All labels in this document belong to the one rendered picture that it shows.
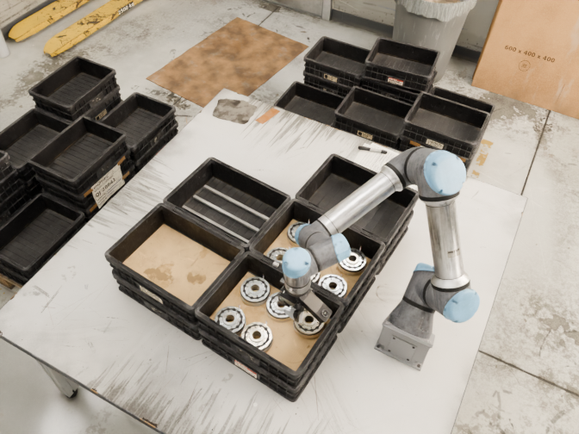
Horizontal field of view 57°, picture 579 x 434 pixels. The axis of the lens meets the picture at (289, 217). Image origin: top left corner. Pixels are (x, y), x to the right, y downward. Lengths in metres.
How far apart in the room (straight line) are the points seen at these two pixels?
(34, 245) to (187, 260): 1.15
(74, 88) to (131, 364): 1.94
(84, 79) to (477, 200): 2.33
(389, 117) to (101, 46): 2.47
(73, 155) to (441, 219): 2.02
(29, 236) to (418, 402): 2.04
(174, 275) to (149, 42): 2.98
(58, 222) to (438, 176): 2.08
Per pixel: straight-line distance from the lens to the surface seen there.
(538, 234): 3.48
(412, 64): 3.59
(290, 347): 1.81
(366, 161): 2.55
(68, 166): 2.96
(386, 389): 1.93
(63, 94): 3.44
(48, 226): 3.02
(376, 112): 3.35
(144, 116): 3.32
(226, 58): 4.41
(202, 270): 1.97
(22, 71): 4.63
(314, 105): 3.52
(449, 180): 1.55
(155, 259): 2.03
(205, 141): 2.62
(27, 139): 3.37
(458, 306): 1.70
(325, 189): 2.22
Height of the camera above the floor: 2.45
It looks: 50 degrees down
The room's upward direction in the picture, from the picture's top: 2 degrees clockwise
